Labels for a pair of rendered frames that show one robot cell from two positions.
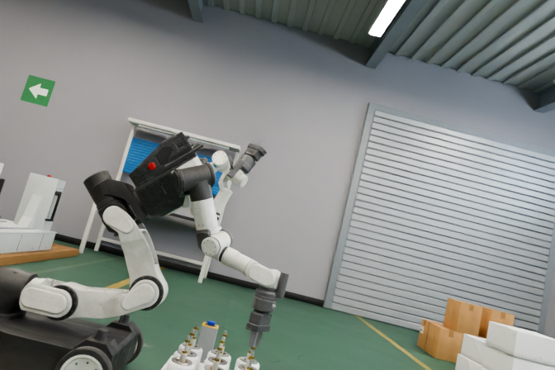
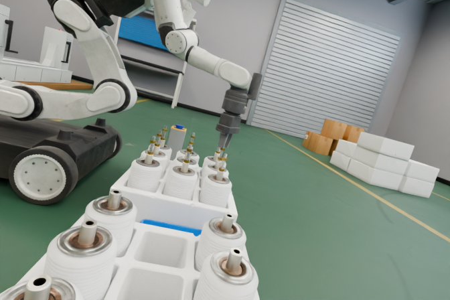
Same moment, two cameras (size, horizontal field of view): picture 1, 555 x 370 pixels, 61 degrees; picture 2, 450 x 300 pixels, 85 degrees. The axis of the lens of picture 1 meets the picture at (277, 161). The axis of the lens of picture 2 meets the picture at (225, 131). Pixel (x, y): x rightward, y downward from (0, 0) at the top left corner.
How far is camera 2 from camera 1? 99 cm
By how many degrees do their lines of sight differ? 19
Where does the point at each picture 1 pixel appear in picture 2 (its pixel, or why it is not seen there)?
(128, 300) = (93, 102)
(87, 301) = (51, 103)
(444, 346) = (321, 146)
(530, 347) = (390, 147)
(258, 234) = (208, 80)
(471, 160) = (344, 35)
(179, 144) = not seen: outside the picture
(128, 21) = not seen: outside the picture
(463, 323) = (334, 133)
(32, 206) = (51, 51)
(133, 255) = (95, 57)
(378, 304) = (278, 122)
